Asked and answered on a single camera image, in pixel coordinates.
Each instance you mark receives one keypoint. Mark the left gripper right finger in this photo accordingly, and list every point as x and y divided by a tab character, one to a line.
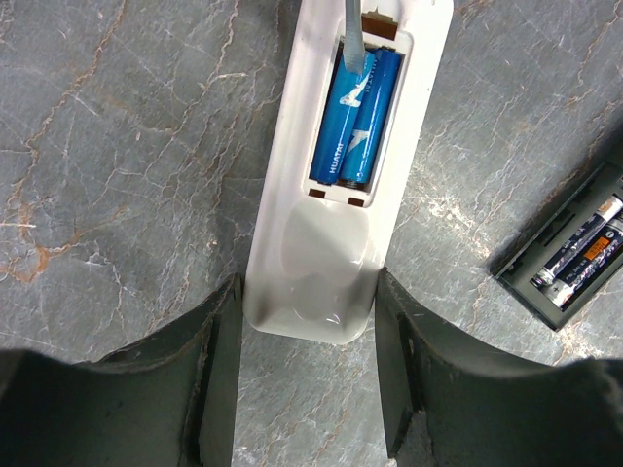
449	399

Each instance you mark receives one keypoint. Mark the orange handled screwdriver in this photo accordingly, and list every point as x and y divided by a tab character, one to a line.
353	49

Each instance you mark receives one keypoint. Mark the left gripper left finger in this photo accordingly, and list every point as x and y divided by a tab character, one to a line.
169	399

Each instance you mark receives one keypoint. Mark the blue battery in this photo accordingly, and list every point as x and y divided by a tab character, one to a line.
369	124
341	109

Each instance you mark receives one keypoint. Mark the black battery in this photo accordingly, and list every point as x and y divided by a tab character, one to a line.
577	241
587	263

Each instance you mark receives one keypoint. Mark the white remote blue batteries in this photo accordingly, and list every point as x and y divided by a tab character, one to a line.
318	249

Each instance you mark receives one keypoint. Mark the black battery lower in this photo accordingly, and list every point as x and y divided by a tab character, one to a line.
587	263

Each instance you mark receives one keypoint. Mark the black battery upper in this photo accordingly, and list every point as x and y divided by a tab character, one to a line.
577	241

